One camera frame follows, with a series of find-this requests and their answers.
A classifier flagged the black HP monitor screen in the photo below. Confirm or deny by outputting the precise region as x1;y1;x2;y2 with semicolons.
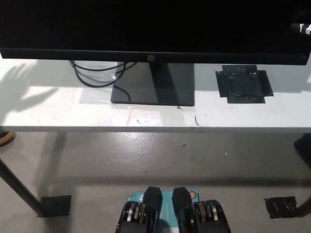
0;0;311;66

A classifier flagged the black right robot torso block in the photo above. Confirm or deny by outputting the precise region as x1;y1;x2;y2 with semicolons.
172;186;231;233

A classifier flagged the black left robot torso block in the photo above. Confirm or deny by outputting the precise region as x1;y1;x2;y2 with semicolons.
116;186;163;233

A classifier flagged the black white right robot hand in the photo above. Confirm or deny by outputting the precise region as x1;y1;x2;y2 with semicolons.
291;22;311;35

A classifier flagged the black robot torso block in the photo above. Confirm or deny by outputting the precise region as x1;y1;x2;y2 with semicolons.
172;186;231;233
116;186;163;233

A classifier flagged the brown tan shoe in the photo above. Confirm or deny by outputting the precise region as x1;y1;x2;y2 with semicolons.
0;131;17;148

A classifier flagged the black tape patch on tabletop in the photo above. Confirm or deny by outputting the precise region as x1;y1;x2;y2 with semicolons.
215;64;273;105

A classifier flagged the black bulky floor object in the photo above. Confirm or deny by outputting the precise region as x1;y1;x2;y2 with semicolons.
293;133;311;168

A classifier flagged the black curved table leg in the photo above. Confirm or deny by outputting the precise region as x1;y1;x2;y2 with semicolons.
295;197;311;218

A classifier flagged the black glossy monitor stand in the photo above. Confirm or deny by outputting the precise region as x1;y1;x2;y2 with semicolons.
110;62;196;107

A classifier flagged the black slanted table leg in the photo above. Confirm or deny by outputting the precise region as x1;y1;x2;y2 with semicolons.
0;157;47;218

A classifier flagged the black monitor cable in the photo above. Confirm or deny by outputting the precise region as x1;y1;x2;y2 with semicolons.
69;60;137;88

